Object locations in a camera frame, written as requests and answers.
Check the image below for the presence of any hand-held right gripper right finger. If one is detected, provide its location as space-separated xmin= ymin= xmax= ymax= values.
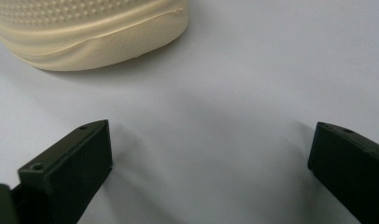
xmin=307 ymin=121 xmax=379 ymax=224

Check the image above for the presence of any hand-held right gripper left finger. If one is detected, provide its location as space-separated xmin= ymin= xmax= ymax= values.
xmin=10 ymin=119 xmax=114 ymax=224

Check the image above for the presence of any beige clog shoe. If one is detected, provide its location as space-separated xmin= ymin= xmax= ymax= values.
xmin=0 ymin=0 xmax=190 ymax=72

